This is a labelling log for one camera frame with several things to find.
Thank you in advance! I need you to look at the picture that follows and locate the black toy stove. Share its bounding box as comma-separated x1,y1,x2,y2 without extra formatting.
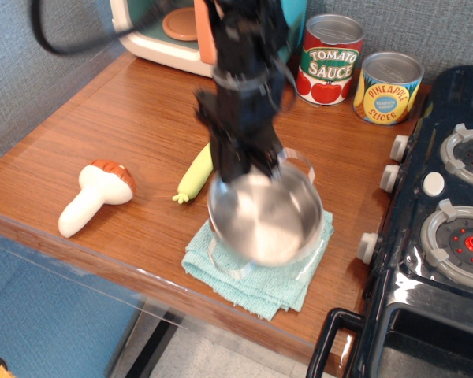
307,65,473,377

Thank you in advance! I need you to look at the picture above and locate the stainless steel pot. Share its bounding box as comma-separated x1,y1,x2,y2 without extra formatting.
207,148,326,280

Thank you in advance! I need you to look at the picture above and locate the white brown toy mushroom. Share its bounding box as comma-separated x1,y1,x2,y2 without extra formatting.
58,159,136,238

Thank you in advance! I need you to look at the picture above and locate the tomato sauce can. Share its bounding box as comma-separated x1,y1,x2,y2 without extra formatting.
296,13,365,106

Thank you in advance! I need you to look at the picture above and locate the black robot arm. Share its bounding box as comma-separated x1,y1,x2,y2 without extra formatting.
196,1,292,183

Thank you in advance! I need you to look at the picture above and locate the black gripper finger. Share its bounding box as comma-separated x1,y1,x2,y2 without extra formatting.
210,135,251,183
248,145,283,180

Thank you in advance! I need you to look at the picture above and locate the black braided cable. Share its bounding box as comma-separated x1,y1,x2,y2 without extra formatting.
30,0,182,56

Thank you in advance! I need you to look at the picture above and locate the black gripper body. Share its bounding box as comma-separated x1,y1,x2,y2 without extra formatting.
196,70,290,158

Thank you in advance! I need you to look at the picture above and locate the light blue folded cloth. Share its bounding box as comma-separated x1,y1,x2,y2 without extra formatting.
181,211,334,321

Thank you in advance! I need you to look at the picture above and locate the pineapple slices can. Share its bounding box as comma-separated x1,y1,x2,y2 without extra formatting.
353,51,424,125

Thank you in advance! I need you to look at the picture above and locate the teal toy microwave oven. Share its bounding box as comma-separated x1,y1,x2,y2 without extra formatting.
110,0,307,77

